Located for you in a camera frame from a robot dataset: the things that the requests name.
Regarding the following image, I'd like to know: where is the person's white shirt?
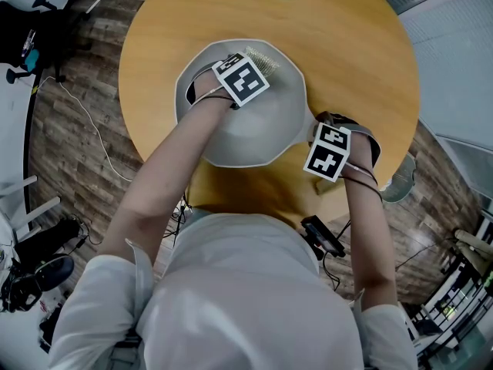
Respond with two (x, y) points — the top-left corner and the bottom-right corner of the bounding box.
(48, 212), (419, 370)

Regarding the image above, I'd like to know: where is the person's right forearm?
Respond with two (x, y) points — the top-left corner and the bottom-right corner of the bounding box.
(340, 150), (400, 310)

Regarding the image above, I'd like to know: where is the beige sponge block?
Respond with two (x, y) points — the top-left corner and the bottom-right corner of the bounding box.
(315, 175), (346, 196)

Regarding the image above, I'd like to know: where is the black waist-mounted device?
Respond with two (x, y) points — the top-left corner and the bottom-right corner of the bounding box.
(300, 215), (347, 261)

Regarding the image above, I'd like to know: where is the wire mesh waste bin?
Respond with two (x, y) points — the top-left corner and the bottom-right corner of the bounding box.
(379, 153), (418, 204)

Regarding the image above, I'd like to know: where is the teal object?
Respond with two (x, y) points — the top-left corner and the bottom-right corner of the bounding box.
(23, 48), (40, 72)

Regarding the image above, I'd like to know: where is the black high-back office chair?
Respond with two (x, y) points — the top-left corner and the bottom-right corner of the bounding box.
(0, 0), (104, 83)

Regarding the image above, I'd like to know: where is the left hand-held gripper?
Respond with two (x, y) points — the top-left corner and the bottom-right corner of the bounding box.
(184, 52), (270, 108)

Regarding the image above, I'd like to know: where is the round wooden table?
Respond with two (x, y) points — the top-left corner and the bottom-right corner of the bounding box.
(118, 0), (421, 227)

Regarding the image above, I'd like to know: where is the long white floor cable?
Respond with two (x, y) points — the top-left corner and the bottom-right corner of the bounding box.
(32, 76), (134, 183)

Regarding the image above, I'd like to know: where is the clear plastic bottle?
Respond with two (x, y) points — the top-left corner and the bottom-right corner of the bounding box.
(22, 29), (38, 56)

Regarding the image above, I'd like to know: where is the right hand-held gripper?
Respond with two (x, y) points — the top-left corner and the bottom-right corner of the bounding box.
(303, 110), (382, 183)

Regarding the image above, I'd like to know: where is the black round padded seat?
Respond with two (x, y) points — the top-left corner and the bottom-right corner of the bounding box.
(0, 217), (92, 311)

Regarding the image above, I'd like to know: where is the person's left forearm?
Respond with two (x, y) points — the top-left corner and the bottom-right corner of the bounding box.
(98, 100), (236, 269)

